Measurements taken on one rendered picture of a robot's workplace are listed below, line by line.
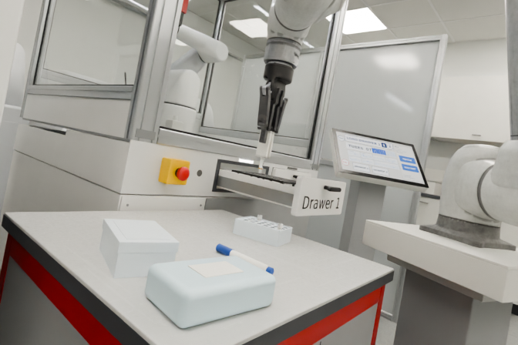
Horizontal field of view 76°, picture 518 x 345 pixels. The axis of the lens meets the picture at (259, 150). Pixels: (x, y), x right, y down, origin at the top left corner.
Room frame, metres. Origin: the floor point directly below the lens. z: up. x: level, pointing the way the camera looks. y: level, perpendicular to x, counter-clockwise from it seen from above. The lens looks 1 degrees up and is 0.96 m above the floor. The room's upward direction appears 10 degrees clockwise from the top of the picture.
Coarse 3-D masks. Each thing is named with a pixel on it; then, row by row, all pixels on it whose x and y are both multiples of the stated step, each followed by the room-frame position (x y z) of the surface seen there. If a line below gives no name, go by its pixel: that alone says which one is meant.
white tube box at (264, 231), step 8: (248, 216) 0.90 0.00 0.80; (240, 224) 0.83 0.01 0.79; (248, 224) 0.82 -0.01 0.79; (256, 224) 0.81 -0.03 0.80; (264, 224) 0.85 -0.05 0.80; (272, 224) 0.88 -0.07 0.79; (240, 232) 0.83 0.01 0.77; (248, 232) 0.82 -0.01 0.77; (256, 232) 0.81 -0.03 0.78; (264, 232) 0.80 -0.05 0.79; (272, 232) 0.79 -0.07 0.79; (280, 232) 0.79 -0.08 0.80; (288, 232) 0.84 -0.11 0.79; (256, 240) 0.81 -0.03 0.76; (264, 240) 0.80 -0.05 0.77; (272, 240) 0.79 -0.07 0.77; (280, 240) 0.79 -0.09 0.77; (288, 240) 0.85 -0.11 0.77
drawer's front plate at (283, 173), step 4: (276, 168) 1.37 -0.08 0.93; (272, 172) 1.37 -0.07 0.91; (276, 172) 1.37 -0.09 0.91; (280, 172) 1.39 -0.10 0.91; (284, 172) 1.41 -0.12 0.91; (288, 172) 1.44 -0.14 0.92; (292, 172) 1.46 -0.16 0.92; (296, 172) 1.48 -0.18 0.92; (300, 172) 1.51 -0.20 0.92; (304, 172) 1.54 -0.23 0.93; (280, 176) 1.39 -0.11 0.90; (284, 176) 1.42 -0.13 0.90; (288, 176) 1.44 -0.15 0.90; (292, 176) 1.46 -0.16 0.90; (308, 176) 1.57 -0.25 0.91
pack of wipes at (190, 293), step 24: (168, 264) 0.43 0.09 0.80; (192, 264) 0.45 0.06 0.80; (216, 264) 0.46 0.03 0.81; (240, 264) 0.48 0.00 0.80; (168, 288) 0.38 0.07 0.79; (192, 288) 0.37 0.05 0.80; (216, 288) 0.39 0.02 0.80; (240, 288) 0.41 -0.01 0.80; (264, 288) 0.44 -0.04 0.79; (168, 312) 0.38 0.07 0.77; (192, 312) 0.37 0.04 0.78; (216, 312) 0.39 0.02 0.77; (240, 312) 0.42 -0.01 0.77
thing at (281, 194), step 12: (228, 180) 1.11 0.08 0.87; (240, 180) 1.08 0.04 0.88; (252, 180) 1.05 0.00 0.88; (264, 180) 1.02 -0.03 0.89; (240, 192) 1.07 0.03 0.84; (252, 192) 1.04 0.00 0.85; (264, 192) 1.01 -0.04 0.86; (276, 192) 0.98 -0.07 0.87; (288, 192) 0.96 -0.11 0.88; (288, 204) 0.95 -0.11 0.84
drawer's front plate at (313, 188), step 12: (300, 180) 0.92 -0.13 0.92; (312, 180) 0.96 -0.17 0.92; (324, 180) 1.01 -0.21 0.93; (300, 192) 0.92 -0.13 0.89; (312, 192) 0.97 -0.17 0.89; (324, 192) 1.02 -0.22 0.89; (336, 192) 1.09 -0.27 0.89; (300, 204) 0.93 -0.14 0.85; (312, 204) 0.98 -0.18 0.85; (336, 204) 1.10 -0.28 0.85
